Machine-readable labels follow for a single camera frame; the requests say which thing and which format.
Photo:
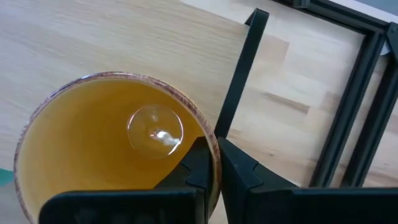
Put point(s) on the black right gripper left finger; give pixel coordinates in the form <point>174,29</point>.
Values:
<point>130,208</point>

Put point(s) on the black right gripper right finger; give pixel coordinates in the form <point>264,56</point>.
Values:
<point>280,205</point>

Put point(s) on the amber translucent plastic cup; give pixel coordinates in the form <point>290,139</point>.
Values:
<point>87,137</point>

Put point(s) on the teal tape piece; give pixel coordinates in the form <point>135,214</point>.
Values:
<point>5,176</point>

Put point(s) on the black metal shelf frame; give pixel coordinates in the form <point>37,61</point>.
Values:
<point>354,102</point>

